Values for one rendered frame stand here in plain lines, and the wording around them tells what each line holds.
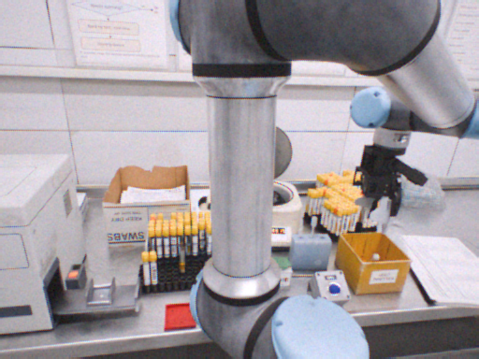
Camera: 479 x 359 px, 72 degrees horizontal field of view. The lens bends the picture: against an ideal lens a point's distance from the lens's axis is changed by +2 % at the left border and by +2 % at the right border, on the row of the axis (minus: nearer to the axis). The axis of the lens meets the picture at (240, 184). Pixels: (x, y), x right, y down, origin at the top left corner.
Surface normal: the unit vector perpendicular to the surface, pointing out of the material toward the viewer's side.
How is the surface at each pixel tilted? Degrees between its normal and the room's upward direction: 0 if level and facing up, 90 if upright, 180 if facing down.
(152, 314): 0
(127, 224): 86
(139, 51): 95
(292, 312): 4
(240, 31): 125
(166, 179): 87
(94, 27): 92
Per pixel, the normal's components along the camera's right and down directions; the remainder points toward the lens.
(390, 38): 0.24, 0.74
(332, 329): 0.12, -0.90
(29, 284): 0.17, 0.40
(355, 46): 0.04, 0.92
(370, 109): -0.73, 0.25
